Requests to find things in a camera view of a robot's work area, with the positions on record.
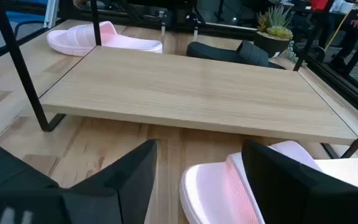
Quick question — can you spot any wooden shelf black metal frame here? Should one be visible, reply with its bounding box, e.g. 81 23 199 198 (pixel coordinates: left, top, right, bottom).
0 0 358 159

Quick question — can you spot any black aluminium table frame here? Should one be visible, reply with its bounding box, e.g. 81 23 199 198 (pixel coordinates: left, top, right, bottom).
0 0 358 121

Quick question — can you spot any potted succulent plant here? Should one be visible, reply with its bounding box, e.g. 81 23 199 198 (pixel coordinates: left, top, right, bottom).
253 5 295 58

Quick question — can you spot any pink rubber slide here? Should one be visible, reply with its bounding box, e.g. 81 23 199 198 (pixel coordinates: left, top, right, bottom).
46 21 163 57
178 139 358 224

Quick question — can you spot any person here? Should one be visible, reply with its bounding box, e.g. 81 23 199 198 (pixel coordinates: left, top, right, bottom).
320 14 358 74

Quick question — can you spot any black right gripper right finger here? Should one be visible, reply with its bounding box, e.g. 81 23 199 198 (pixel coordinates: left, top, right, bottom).
242 139 358 224

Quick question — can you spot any small green plant sprig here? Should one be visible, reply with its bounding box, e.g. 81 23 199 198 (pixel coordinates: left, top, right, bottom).
284 40 307 68

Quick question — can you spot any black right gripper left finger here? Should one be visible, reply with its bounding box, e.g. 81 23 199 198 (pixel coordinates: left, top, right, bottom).
61 139 158 224

